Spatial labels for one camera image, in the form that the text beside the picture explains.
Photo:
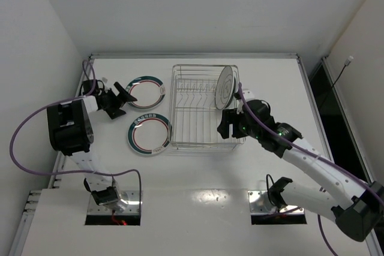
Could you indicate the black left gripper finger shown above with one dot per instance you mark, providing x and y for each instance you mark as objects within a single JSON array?
[
  {"x": 115, "y": 112},
  {"x": 123, "y": 95}
]

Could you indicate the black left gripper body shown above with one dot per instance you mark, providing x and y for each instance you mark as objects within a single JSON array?
[{"x": 113, "y": 102}]

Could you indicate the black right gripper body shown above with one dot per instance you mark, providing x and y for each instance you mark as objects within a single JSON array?
[{"x": 229, "y": 122}]

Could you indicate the green rimmed plate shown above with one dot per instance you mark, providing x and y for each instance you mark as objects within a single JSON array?
[
  {"x": 148, "y": 134},
  {"x": 148, "y": 90}
]

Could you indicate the white plate with grey rim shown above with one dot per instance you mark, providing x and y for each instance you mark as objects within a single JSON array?
[{"x": 225, "y": 88}]

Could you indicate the blue floral green plate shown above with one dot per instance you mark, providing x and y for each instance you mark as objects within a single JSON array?
[{"x": 234, "y": 90}]

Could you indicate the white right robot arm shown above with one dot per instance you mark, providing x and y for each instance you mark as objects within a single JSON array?
[{"x": 354, "y": 205}]

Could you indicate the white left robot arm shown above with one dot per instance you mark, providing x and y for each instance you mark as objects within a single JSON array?
[{"x": 71, "y": 133}]

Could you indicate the metal wire dish rack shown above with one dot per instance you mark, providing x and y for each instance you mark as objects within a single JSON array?
[{"x": 193, "y": 115}]

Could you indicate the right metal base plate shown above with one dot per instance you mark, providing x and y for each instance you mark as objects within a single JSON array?
[{"x": 261, "y": 206}]

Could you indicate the metal base plate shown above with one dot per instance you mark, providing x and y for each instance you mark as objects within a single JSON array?
[
  {"x": 128, "y": 206},
  {"x": 261, "y": 206}
]

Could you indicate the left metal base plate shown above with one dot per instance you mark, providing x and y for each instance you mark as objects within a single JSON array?
[{"x": 128, "y": 206}]

